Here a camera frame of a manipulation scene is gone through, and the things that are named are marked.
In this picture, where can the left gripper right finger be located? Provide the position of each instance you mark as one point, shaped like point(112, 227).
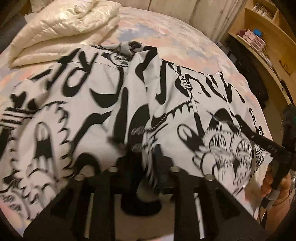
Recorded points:
point(204, 209)

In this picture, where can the wooden shelf desk unit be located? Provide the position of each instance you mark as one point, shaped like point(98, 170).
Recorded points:
point(265, 17)

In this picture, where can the white black graffiti print jacket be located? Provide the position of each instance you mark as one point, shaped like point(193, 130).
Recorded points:
point(127, 115)

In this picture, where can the pastel patterned bed cover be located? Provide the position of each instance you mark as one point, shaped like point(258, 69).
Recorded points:
point(185, 51)

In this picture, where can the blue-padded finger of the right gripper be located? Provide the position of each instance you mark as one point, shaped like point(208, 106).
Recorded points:
point(276, 151)

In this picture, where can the beige patterned curtain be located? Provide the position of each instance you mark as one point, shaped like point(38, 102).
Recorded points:
point(212, 17)

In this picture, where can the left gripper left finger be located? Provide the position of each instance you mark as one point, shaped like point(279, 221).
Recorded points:
point(84, 210)

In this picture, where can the cream shiny puffer jacket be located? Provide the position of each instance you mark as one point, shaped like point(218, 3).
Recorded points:
point(60, 26)

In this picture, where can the person right hand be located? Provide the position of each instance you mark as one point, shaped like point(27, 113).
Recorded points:
point(276, 200)

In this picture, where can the small blue box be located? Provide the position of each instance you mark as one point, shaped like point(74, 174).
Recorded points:
point(258, 32)

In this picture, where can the dark grey bolster pillow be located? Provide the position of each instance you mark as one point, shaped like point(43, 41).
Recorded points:
point(10, 29)

